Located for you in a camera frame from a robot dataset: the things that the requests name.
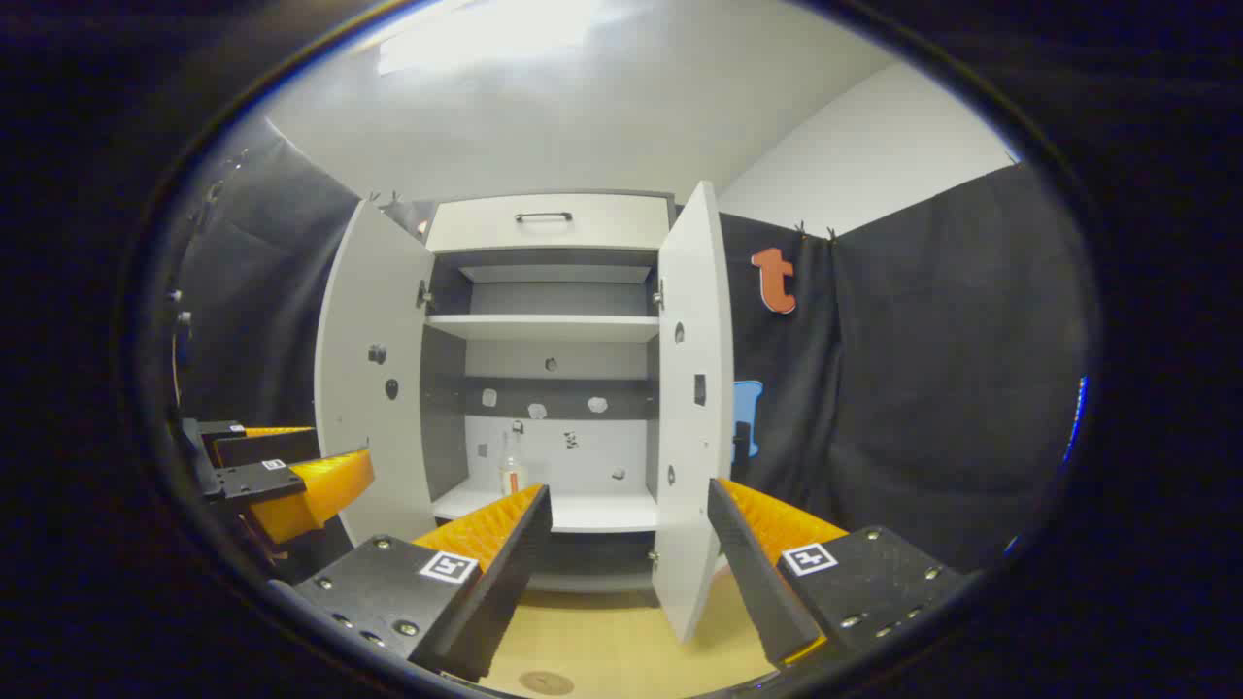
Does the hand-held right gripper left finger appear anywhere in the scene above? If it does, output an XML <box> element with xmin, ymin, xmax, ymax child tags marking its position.
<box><xmin>291</xmin><ymin>483</ymin><xmax>554</xmax><ymax>682</ymax></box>

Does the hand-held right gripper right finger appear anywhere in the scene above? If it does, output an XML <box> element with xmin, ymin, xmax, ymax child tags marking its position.
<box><xmin>707</xmin><ymin>478</ymin><xmax>964</xmax><ymax>669</ymax></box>

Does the clear glass bottle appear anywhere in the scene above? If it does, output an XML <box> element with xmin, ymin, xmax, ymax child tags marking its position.
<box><xmin>498</xmin><ymin>427</ymin><xmax>530</xmax><ymax>498</ymax></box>

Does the white cabinet door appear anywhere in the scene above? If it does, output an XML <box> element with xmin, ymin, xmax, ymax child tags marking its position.
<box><xmin>313</xmin><ymin>199</ymin><xmax>438</xmax><ymax>547</ymax></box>
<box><xmin>651</xmin><ymin>181</ymin><xmax>735</xmax><ymax>644</ymax></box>

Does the white and grey cabinet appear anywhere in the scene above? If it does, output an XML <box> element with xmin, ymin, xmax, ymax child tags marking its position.
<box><xmin>420</xmin><ymin>189</ymin><xmax>679</xmax><ymax>595</ymax></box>

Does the black backdrop cloth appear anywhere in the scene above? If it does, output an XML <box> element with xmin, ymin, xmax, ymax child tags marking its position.
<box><xmin>160</xmin><ymin>116</ymin><xmax>1093</xmax><ymax>583</ymax></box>

